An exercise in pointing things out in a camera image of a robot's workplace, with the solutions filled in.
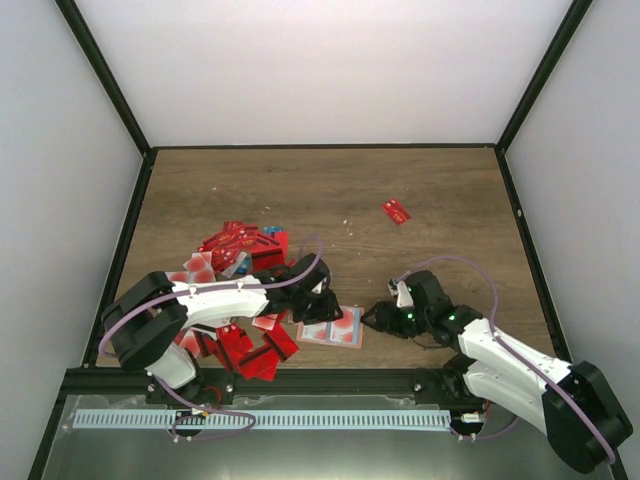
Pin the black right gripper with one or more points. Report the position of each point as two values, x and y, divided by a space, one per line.
386 320

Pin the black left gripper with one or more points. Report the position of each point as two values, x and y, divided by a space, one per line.
326 313

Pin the white card red circles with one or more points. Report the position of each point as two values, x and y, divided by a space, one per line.
345 331

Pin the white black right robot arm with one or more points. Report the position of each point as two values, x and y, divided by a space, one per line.
573 405

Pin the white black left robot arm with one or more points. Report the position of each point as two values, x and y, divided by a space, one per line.
142 324

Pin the pile of red cards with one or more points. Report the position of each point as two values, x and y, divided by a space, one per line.
208 330

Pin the blue card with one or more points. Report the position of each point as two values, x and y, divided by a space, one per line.
272 230

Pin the lone red VIP card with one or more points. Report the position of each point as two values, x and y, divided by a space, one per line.
395 211

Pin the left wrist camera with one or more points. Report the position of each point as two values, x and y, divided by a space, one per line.
319 288

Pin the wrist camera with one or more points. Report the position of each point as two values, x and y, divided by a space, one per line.
401 292
319 288

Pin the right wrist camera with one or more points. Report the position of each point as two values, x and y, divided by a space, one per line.
401 292

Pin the light blue slotted cable duct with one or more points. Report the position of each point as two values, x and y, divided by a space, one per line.
411 420

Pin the black enclosure frame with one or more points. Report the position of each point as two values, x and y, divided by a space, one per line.
81 31

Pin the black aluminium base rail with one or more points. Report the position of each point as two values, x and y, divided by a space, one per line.
440 387

